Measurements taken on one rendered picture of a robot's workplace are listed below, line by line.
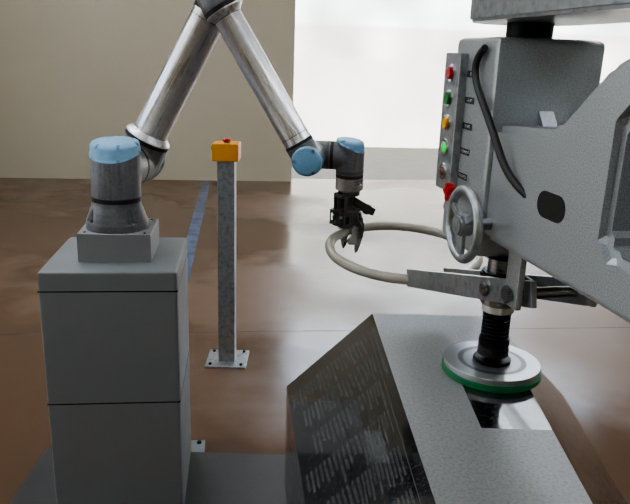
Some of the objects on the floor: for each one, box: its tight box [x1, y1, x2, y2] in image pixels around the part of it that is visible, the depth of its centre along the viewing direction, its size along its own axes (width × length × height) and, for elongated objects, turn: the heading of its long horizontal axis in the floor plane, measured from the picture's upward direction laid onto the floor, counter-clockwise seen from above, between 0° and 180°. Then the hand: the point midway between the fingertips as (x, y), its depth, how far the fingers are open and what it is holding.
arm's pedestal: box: [37, 237, 205, 504], centre depth 229 cm, size 50×50×85 cm
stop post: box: [204, 141, 249, 369], centre depth 324 cm, size 20×20×109 cm
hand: (351, 246), depth 231 cm, fingers closed on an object, 5 cm apart
